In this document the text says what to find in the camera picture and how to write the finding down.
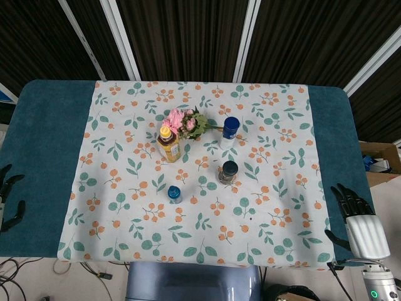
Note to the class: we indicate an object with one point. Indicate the teal table cover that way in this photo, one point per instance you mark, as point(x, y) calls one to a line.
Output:
point(44, 141)

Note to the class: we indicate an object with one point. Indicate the floral print tablecloth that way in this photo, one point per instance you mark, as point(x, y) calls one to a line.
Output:
point(203, 235)

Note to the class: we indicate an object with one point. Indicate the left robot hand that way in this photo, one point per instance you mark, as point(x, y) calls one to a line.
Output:
point(7, 188)

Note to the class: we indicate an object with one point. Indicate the blue-grey robot torso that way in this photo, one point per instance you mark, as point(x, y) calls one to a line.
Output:
point(194, 282)

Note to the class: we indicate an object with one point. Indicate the black-capped spice jar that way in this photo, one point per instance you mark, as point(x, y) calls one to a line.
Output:
point(228, 172)

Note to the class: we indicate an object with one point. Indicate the blue spray bottle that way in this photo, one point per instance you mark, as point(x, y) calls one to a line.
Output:
point(174, 194)

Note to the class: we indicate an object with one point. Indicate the white frame post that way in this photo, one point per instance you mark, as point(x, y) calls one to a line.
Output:
point(376, 59)
point(120, 37)
point(247, 40)
point(83, 37)

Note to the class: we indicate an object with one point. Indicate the white bottle blue cap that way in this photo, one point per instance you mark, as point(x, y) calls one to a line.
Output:
point(230, 131)

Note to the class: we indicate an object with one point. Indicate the black round object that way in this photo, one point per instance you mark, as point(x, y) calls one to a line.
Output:
point(291, 293)

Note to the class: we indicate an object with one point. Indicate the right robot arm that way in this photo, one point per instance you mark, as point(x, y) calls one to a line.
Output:
point(380, 282)

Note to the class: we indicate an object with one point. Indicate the cardboard box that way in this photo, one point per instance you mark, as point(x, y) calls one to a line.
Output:
point(382, 156)

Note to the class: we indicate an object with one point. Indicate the blue and white sign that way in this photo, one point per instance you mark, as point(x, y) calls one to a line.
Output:
point(6, 94)

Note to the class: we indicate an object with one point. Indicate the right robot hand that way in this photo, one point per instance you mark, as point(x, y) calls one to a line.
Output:
point(366, 232)

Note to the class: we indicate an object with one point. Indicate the pink flower bouquet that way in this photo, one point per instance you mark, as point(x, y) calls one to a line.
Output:
point(188, 122)

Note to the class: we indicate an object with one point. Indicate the tea bottle yellow cap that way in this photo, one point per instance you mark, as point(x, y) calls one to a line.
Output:
point(169, 147)

